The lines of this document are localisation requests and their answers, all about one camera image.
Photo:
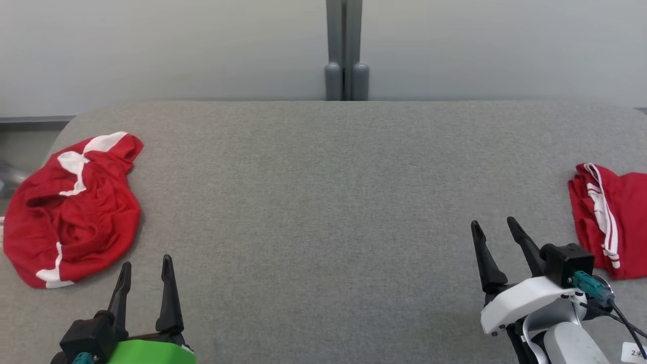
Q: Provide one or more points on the grey metal partition post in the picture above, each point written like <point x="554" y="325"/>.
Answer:
<point x="360" y="81"/>
<point x="333" y="81"/>

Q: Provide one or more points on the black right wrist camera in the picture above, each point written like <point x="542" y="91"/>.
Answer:
<point x="566" y="263"/>

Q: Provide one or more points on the red white shorts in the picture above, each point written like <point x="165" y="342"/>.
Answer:
<point x="86" y="222"/>

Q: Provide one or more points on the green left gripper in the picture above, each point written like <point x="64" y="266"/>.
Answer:
<point x="151" y="353"/>

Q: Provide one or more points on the red white jersey shirt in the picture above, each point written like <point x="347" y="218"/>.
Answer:
<point x="621" y="227"/>

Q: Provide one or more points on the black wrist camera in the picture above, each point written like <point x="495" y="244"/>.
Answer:
<point x="88" y="336"/>
<point x="566" y="263"/>

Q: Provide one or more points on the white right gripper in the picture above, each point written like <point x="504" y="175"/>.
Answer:
<point x="515" y="303"/>

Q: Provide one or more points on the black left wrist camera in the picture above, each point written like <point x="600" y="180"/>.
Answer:
<point x="88" y="336"/>

